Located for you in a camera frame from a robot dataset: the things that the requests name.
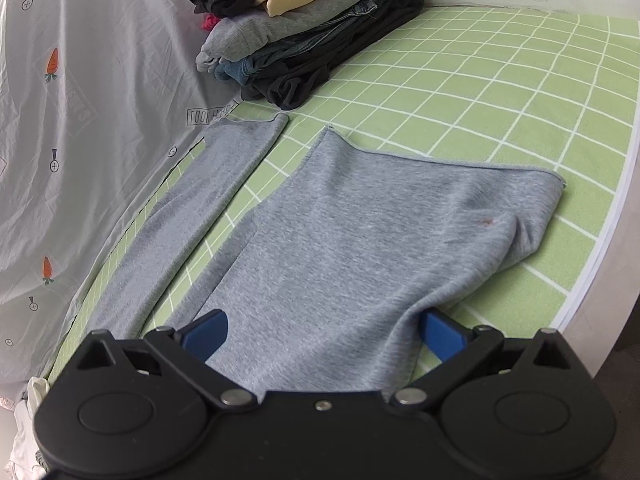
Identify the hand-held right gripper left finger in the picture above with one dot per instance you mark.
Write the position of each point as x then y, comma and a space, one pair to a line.
207, 335

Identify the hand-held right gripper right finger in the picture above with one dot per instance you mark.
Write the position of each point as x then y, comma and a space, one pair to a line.
445, 335

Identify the grey garment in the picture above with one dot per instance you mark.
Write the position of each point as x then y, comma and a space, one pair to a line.
350, 240

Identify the stack of folded clothes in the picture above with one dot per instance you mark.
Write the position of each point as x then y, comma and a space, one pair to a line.
280, 27

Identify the white mattress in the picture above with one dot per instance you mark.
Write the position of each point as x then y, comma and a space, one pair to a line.
605, 300

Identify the white garment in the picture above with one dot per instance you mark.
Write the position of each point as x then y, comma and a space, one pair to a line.
30, 420

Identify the carrot print pale sheet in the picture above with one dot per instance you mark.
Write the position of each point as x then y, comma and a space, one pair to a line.
100, 135

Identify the green checked bed sheet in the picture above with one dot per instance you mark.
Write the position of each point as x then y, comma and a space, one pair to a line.
450, 85

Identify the folded blue jeans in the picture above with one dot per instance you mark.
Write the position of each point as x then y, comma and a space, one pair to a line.
260, 62

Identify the pink garment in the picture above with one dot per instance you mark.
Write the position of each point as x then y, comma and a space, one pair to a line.
210, 22

